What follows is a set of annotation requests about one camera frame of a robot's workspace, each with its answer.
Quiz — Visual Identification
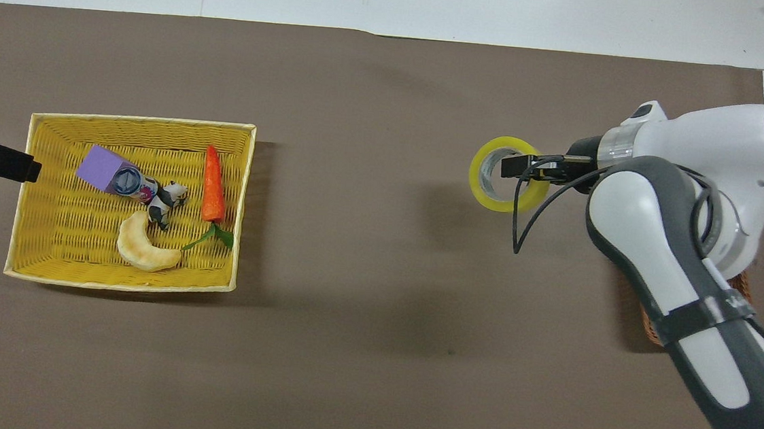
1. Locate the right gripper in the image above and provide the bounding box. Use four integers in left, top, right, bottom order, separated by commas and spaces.
548, 133, 606, 188

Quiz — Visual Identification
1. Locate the yellow tape roll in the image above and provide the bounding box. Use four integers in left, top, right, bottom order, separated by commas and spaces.
466, 133, 555, 217

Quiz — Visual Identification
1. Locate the brown woven basket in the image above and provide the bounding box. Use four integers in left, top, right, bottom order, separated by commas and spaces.
636, 260, 759, 354

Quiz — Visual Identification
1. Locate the yellow woven basket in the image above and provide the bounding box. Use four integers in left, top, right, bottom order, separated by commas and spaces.
3, 105, 258, 300

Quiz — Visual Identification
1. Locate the orange toy carrot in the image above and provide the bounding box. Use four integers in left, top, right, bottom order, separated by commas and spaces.
181, 143, 243, 256

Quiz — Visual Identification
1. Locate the black and white cow figure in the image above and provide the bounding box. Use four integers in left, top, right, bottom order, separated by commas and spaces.
135, 180, 190, 233

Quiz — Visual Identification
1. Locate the pale toy croissant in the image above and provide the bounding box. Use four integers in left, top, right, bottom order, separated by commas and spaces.
114, 209, 187, 276

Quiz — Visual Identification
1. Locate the purple box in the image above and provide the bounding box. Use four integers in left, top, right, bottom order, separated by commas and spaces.
74, 143, 145, 198

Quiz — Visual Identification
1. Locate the black cable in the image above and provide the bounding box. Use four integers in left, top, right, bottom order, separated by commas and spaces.
508, 152, 609, 262

